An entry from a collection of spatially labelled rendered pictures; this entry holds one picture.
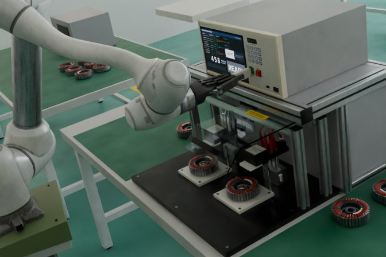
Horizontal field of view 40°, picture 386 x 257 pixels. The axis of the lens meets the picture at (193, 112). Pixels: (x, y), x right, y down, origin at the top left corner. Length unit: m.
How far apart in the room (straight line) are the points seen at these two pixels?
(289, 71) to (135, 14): 5.17
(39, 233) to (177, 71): 0.78
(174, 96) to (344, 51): 0.67
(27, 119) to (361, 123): 1.14
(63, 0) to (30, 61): 4.54
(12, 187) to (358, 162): 1.16
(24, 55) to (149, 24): 5.06
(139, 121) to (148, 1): 5.34
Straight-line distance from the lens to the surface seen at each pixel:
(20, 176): 1.91
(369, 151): 1.88
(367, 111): 1.81
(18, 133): 1.97
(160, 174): 2.06
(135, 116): 1.50
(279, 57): 1.61
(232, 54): 1.81
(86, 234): 3.25
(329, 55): 1.77
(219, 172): 1.97
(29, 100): 1.91
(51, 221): 1.87
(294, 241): 1.65
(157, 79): 1.37
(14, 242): 1.85
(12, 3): 1.62
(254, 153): 1.77
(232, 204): 1.78
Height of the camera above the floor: 1.77
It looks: 23 degrees down
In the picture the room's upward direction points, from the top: 10 degrees counter-clockwise
